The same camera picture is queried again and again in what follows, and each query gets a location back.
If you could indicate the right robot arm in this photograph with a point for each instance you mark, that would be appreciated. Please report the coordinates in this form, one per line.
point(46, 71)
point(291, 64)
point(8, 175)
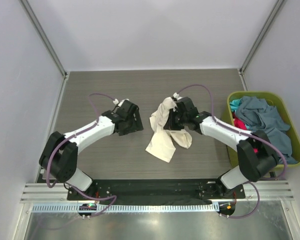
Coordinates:
point(255, 155)

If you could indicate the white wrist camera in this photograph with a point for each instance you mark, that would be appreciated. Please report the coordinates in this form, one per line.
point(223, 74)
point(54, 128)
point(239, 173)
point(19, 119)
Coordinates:
point(118, 103)
point(175, 96)

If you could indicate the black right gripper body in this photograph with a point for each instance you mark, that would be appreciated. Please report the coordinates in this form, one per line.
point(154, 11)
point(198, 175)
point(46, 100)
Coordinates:
point(182, 118)

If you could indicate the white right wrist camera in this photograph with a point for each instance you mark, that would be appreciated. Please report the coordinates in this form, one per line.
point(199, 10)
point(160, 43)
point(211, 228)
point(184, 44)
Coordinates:
point(175, 96)

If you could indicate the olive green plastic bin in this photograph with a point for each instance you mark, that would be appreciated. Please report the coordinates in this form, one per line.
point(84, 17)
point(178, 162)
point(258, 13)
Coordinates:
point(273, 100)

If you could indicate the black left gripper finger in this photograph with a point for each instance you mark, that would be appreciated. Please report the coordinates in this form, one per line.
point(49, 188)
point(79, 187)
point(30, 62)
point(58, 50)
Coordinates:
point(134, 114)
point(130, 126)

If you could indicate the right aluminium corner post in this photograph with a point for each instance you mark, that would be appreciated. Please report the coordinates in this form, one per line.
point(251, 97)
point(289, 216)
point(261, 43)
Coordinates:
point(273, 14)

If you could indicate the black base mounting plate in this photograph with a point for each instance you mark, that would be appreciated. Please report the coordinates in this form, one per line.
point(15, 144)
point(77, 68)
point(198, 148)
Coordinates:
point(161, 192)

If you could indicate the grey blue t shirt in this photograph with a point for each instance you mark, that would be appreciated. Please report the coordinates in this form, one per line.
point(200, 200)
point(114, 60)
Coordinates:
point(259, 115)

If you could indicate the white slotted cable duct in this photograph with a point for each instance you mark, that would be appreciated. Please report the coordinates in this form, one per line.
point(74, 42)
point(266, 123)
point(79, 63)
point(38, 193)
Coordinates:
point(89, 208)

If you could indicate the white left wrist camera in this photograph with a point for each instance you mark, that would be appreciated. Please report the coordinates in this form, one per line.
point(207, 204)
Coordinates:
point(118, 103)

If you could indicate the cream white t shirt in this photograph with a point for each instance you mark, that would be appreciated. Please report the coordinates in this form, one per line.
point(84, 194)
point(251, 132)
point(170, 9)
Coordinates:
point(162, 142)

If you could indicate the aluminium corner post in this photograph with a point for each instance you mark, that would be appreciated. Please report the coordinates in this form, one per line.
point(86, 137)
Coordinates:
point(42, 35)
point(273, 14)

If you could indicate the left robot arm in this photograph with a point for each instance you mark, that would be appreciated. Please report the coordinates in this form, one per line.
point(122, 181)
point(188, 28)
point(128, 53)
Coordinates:
point(60, 154)

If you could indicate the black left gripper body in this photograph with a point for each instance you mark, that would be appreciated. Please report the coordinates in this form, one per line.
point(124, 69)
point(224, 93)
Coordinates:
point(128, 120)

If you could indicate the aluminium frame rail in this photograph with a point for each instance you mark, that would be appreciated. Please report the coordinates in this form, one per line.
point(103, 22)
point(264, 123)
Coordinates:
point(275, 190)

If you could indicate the left aluminium corner post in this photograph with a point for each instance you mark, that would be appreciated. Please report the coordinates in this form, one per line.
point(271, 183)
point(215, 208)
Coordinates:
point(42, 35)

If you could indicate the teal t shirt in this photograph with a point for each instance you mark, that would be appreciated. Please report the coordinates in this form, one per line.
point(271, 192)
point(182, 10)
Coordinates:
point(234, 105)

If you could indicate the red t shirt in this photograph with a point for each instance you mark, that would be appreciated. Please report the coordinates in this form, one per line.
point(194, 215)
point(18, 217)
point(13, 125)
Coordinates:
point(239, 123)

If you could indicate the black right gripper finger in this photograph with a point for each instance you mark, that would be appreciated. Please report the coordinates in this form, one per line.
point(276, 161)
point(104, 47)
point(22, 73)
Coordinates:
point(171, 118)
point(175, 127)

